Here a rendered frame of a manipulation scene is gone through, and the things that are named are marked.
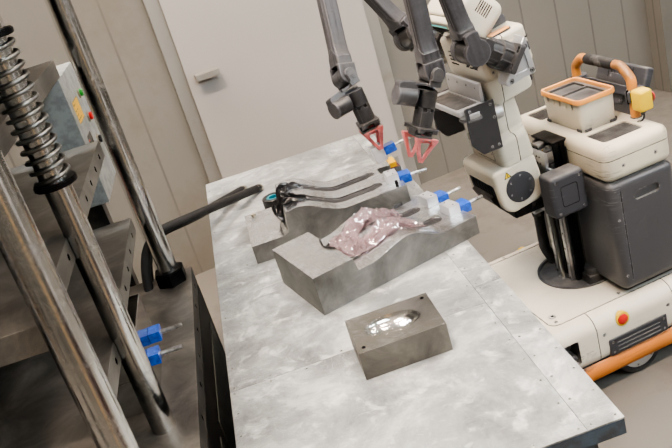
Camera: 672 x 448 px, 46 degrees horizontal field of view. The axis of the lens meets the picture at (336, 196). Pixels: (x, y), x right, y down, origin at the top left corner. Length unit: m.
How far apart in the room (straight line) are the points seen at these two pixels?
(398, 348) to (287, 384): 0.27
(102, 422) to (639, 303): 1.92
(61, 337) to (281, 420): 0.61
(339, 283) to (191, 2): 2.35
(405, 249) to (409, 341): 0.42
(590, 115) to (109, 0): 2.40
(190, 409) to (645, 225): 1.57
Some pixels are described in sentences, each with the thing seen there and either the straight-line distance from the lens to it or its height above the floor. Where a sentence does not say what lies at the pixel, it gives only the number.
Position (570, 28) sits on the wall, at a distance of 5.00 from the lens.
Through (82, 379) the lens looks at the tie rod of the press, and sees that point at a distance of 1.33.
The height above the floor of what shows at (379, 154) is 0.95.
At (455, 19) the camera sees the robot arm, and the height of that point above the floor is 1.34.
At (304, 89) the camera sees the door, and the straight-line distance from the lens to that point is 4.28.
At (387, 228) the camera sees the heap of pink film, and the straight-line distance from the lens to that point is 2.13.
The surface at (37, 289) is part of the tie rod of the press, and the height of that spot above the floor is 1.37.
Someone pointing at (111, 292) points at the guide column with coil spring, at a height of 1.15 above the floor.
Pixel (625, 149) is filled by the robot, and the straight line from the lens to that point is 2.62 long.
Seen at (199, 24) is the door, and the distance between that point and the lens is 4.12.
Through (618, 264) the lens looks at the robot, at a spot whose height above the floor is 0.40.
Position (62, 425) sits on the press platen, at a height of 1.04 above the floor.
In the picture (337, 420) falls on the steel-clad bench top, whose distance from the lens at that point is 1.69.
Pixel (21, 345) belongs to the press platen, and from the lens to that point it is 1.38.
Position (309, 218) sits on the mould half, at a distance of 2.39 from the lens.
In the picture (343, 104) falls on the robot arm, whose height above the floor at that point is 1.15.
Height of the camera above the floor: 1.81
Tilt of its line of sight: 22 degrees down
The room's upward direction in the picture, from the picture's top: 17 degrees counter-clockwise
